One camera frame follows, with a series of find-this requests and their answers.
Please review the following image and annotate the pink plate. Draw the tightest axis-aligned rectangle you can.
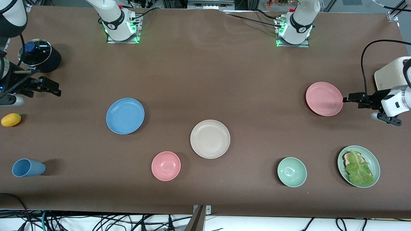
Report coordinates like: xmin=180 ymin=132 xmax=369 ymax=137
xmin=305 ymin=82 xmax=344 ymax=116

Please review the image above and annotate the blue plate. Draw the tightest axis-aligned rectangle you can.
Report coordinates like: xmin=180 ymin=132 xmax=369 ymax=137
xmin=106 ymin=98 xmax=145 ymax=135

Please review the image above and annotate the blue pot with lid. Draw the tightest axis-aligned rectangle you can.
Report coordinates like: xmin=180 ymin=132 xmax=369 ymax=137
xmin=18 ymin=38 xmax=62 ymax=73

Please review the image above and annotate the cream toaster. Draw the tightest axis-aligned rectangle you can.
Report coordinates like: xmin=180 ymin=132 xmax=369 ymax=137
xmin=374 ymin=56 xmax=411 ymax=92

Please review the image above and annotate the yellow lemon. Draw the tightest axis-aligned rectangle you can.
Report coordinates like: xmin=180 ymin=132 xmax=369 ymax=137
xmin=1 ymin=113 xmax=22 ymax=127

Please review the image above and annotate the glass lid blue knob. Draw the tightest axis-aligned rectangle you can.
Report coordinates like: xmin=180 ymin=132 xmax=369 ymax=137
xmin=18 ymin=39 xmax=52 ymax=67

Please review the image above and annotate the bread slice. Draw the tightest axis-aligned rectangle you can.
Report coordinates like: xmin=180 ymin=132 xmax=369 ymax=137
xmin=342 ymin=152 xmax=363 ymax=167

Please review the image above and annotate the green plate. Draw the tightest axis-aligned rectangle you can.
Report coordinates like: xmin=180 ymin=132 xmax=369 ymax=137
xmin=337 ymin=145 xmax=380 ymax=188

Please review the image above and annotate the green lettuce leaf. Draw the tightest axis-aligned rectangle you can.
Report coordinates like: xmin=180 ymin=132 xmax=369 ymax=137
xmin=345 ymin=150 xmax=375 ymax=187

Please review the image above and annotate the blue cup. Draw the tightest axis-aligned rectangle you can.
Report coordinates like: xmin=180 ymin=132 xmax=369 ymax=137
xmin=12 ymin=158 xmax=46 ymax=177

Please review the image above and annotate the green bowl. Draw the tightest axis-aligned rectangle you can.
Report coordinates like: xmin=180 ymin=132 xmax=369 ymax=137
xmin=277 ymin=157 xmax=307 ymax=187

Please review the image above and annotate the pink bowl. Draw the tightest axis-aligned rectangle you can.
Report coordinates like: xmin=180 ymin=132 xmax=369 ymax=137
xmin=151 ymin=151 xmax=181 ymax=181

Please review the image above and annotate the brown table cover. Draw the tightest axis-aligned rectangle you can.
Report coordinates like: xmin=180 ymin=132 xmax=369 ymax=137
xmin=0 ymin=5 xmax=411 ymax=219

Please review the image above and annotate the beige plate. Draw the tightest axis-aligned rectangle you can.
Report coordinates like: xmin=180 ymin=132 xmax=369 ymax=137
xmin=190 ymin=119 xmax=231 ymax=159

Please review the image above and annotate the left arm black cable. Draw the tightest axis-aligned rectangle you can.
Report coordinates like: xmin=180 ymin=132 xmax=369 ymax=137
xmin=361 ymin=39 xmax=411 ymax=97

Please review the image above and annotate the thick black floor cable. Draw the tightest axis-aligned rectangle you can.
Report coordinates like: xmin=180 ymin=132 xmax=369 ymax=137
xmin=0 ymin=192 xmax=31 ymax=231

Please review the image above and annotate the black cable on table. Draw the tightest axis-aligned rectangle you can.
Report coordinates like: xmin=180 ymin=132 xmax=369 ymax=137
xmin=128 ymin=6 xmax=158 ymax=21
xmin=225 ymin=9 xmax=283 ymax=29

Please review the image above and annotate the small metal bracket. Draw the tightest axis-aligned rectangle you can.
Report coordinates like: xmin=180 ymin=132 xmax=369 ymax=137
xmin=193 ymin=205 xmax=212 ymax=215

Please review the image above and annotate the dark post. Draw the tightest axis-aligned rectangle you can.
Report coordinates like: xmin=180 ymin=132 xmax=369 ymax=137
xmin=185 ymin=205 xmax=206 ymax=231

